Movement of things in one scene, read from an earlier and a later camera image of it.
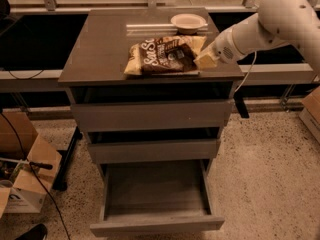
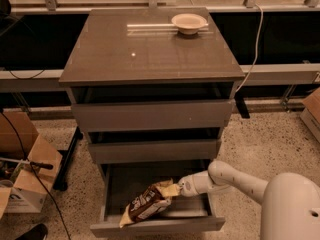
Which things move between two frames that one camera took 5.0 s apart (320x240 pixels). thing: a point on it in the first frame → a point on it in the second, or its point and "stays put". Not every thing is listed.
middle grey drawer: x=154 y=150 stays put
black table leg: x=60 y=182 stays put
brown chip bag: x=174 y=54 → x=156 y=197
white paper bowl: x=188 y=23 stays put
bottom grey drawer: x=153 y=197 stays put
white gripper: x=222 y=49 → x=187 y=186
